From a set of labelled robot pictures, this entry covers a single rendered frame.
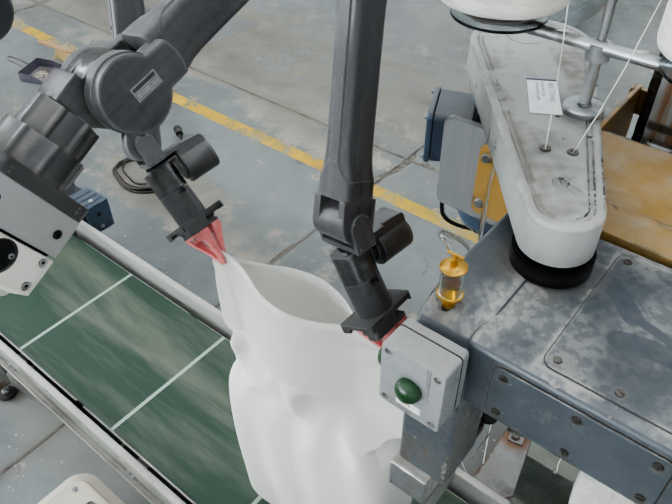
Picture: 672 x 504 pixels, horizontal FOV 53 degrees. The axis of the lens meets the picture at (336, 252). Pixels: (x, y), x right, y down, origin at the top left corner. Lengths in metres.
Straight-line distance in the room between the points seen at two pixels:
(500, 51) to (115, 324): 1.43
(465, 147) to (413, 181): 2.11
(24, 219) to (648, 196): 0.71
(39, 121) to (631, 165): 0.72
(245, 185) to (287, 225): 0.36
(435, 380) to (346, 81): 0.41
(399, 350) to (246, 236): 2.23
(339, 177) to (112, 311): 1.33
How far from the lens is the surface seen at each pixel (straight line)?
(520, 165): 0.78
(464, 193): 1.11
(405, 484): 0.93
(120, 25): 1.21
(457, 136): 1.06
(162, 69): 0.70
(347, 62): 0.88
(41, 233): 0.69
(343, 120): 0.89
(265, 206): 3.02
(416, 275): 2.68
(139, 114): 0.69
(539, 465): 1.44
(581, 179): 0.77
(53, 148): 0.67
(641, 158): 0.99
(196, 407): 1.83
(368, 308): 0.98
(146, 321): 2.06
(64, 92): 0.69
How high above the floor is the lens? 1.84
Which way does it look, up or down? 42 degrees down
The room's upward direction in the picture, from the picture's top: 1 degrees counter-clockwise
